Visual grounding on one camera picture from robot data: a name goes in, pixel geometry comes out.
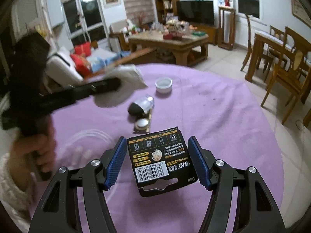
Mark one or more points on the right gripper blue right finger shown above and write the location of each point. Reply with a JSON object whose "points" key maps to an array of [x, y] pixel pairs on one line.
{"points": [[256, 209]]}

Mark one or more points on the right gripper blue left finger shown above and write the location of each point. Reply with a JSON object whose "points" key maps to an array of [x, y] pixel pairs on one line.
{"points": [[58, 209]]}

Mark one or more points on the white tissue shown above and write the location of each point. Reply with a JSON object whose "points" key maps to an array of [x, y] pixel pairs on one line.
{"points": [[130, 80]]}

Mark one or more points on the black battery blister card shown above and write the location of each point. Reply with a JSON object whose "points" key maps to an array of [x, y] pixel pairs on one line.
{"points": [[161, 162]]}

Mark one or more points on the small battery pack piece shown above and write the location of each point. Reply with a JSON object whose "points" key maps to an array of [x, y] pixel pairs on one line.
{"points": [[142, 124]]}

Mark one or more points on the silver black small device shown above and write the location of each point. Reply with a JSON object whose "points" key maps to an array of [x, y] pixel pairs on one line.
{"points": [[141, 106]]}

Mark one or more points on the white bottle cap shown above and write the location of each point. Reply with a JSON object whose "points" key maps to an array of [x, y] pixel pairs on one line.
{"points": [[164, 85]]}

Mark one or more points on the person left hand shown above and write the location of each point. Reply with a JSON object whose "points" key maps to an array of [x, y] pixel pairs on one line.
{"points": [[43, 145]]}

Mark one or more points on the wooden sofa with cushions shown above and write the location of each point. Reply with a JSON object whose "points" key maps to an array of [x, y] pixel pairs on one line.
{"points": [[66, 68]]}

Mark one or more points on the red cushion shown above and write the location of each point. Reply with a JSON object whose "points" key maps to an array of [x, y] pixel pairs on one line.
{"points": [[81, 52]]}

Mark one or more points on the blue cloth on sofa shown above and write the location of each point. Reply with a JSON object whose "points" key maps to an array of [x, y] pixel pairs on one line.
{"points": [[97, 63]]}

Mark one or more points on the wooden dining chair front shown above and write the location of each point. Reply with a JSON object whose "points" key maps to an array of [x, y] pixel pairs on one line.
{"points": [[293, 57]]}

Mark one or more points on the wooden coffee table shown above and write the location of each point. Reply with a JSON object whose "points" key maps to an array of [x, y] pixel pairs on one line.
{"points": [[188, 51]]}

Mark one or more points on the tall wooden plant stand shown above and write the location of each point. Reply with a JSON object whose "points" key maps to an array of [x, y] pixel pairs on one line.
{"points": [[226, 27]]}

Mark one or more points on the black television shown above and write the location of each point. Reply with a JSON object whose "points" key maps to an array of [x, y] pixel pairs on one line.
{"points": [[201, 12]]}

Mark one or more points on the framed floral picture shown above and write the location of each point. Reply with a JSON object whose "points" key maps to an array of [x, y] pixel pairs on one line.
{"points": [[299, 12]]}

